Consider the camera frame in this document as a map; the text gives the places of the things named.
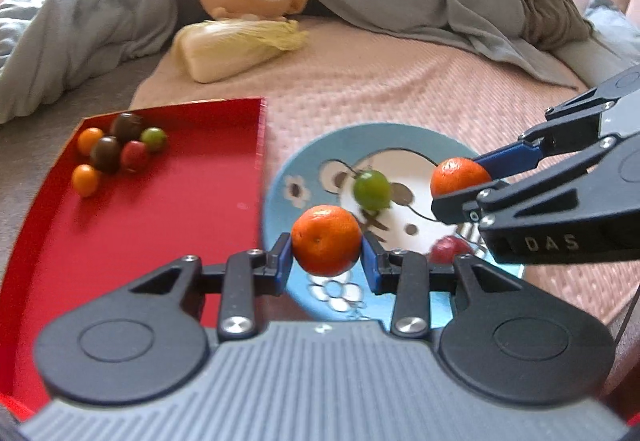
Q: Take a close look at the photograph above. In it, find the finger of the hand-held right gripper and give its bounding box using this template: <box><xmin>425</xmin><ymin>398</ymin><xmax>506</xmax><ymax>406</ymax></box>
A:
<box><xmin>472</xmin><ymin>88</ymin><xmax>608</xmax><ymax>179</ymax></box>
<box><xmin>431</xmin><ymin>136</ymin><xmax>621</xmax><ymax>228</ymax></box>

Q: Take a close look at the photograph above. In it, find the blue cartoon plate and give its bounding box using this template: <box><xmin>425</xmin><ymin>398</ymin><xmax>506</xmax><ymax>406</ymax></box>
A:
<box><xmin>260</xmin><ymin>122</ymin><xmax>526</xmax><ymax>324</ymax></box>

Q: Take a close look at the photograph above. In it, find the grey bed sheet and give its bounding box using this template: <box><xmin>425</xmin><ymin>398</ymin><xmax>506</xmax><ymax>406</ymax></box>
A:
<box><xmin>0</xmin><ymin>53</ymin><xmax>171</xmax><ymax>272</ymax></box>

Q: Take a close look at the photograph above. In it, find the red tray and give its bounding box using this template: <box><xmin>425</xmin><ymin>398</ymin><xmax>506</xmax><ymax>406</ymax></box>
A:
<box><xmin>0</xmin><ymin>96</ymin><xmax>268</xmax><ymax>422</ymax></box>

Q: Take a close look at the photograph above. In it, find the light blue pillow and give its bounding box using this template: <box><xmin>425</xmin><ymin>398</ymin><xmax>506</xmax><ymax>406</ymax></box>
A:
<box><xmin>582</xmin><ymin>0</ymin><xmax>640</xmax><ymax>72</ymax></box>

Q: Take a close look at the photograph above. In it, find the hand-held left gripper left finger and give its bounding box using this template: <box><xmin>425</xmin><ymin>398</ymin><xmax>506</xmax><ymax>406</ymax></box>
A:
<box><xmin>129</xmin><ymin>233</ymin><xmax>293</xmax><ymax>339</ymax></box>

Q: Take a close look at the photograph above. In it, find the green lime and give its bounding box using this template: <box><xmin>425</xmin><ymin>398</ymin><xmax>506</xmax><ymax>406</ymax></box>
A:
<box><xmin>353</xmin><ymin>170</ymin><xmax>392</xmax><ymax>212</ymax></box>

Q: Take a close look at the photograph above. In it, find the dark brown tomato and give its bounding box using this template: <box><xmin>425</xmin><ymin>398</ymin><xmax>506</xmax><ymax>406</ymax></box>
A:
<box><xmin>90</xmin><ymin>136</ymin><xmax>123</xmax><ymax>174</ymax></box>
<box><xmin>109</xmin><ymin>112</ymin><xmax>146</xmax><ymax>144</ymax></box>

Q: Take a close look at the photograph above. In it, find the napa cabbage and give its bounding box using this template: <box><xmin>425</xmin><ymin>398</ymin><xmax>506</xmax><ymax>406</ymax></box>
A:
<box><xmin>172</xmin><ymin>18</ymin><xmax>310</xmax><ymax>84</ymax></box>

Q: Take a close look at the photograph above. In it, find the red cherry tomato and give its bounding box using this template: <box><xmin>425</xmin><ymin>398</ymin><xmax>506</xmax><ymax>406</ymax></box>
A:
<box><xmin>430</xmin><ymin>236</ymin><xmax>473</xmax><ymax>266</ymax></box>
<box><xmin>120</xmin><ymin>141</ymin><xmax>150</xmax><ymax>172</ymax></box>

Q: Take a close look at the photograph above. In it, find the orange cherry tomato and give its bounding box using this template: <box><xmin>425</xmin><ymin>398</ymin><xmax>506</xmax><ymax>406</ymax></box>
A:
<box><xmin>71</xmin><ymin>164</ymin><xmax>102</xmax><ymax>198</ymax></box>
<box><xmin>77</xmin><ymin>127</ymin><xmax>105</xmax><ymax>156</ymax></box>

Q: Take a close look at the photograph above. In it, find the orange tangerine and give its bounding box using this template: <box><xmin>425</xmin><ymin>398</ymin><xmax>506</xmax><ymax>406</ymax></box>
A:
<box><xmin>291</xmin><ymin>205</ymin><xmax>363</xmax><ymax>278</ymax></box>
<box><xmin>430</xmin><ymin>157</ymin><xmax>493</xmax><ymax>198</ymax></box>

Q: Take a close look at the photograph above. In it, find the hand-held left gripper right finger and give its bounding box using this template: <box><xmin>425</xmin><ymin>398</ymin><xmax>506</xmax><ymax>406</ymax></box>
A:
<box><xmin>361</xmin><ymin>236</ymin><xmax>523</xmax><ymax>337</ymax></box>

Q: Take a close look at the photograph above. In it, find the pink bed cover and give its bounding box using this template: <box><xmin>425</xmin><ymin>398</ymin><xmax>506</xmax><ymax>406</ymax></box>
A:
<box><xmin>130</xmin><ymin>16</ymin><xmax>640</xmax><ymax>327</ymax></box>

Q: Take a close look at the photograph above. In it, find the green tomato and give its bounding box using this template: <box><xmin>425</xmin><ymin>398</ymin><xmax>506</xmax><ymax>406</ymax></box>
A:
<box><xmin>140</xmin><ymin>127</ymin><xmax>168</xmax><ymax>152</ymax></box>

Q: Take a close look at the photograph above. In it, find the grey blanket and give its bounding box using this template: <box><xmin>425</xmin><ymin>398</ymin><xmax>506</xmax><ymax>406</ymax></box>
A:
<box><xmin>0</xmin><ymin>0</ymin><xmax>583</xmax><ymax>124</ymax></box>

